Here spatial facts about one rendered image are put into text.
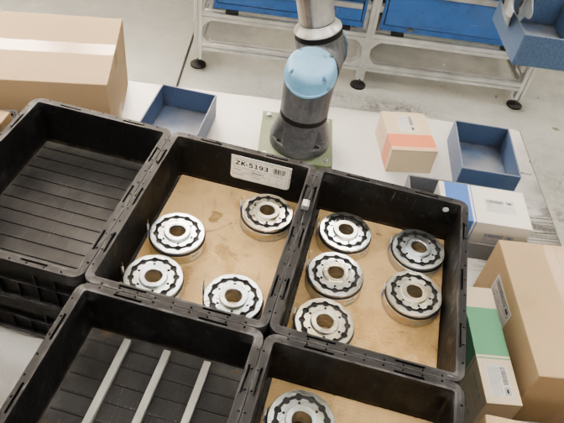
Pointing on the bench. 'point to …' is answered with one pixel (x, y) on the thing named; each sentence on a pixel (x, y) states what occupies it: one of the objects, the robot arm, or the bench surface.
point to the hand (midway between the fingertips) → (511, 18)
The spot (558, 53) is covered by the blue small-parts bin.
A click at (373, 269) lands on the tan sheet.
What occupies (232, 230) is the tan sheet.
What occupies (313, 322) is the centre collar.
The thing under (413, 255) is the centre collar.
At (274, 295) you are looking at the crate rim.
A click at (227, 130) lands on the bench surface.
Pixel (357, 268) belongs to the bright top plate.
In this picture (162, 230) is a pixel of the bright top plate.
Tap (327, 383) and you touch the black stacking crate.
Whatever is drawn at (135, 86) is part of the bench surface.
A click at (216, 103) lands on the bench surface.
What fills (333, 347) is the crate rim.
